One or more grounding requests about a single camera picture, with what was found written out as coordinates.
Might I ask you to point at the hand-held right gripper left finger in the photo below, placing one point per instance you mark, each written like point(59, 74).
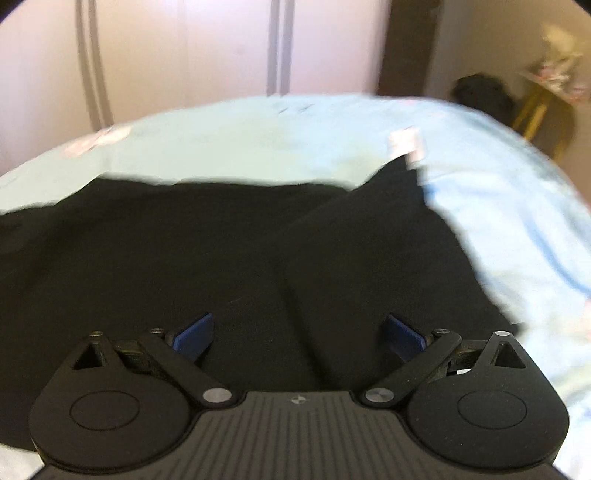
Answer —
point(193, 336)

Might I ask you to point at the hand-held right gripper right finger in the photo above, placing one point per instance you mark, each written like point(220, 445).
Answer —
point(402, 336)

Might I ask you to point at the black pants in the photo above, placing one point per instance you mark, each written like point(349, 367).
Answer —
point(184, 258)

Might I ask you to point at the light blue printed bedsheet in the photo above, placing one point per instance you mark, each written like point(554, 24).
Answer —
point(277, 138)

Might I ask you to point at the dark round object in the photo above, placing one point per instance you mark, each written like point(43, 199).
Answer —
point(485, 99)

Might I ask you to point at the yellow wooden stool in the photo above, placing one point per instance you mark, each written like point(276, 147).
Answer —
point(535, 108)

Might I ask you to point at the white wardrobe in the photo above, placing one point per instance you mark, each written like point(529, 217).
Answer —
point(184, 46)

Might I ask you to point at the floral cloth bundle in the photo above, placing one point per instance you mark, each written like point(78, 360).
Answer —
point(561, 60)

